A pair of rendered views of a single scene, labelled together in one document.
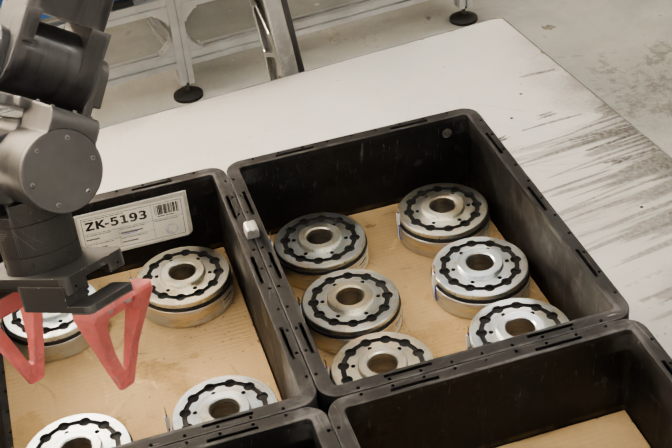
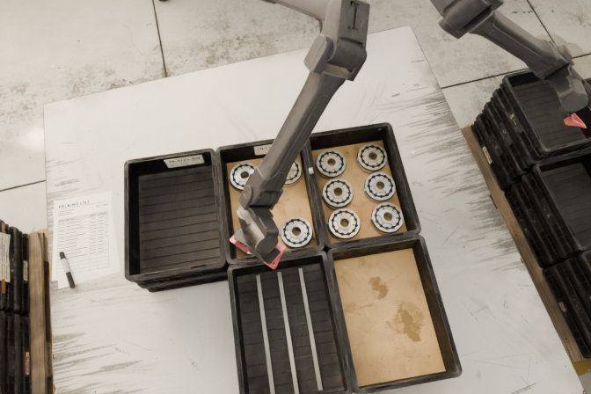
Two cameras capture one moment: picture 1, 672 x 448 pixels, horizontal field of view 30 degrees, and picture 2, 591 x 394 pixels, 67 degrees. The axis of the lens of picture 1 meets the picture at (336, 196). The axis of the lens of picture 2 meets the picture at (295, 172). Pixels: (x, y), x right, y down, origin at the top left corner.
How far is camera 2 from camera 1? 0.71 m
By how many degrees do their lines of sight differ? 31
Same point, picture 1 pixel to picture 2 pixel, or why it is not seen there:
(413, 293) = (357, 186)
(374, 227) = (349, 154)
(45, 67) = (263, 201)
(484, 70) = (398, 55)
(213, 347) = (294, 197)
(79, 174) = (272, 244)
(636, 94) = not seen: hidden behind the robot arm
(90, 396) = not seen: hidden behind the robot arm
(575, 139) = (423, 99)
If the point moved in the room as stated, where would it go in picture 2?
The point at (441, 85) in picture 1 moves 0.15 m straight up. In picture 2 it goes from (382, 60) to (388, 36)
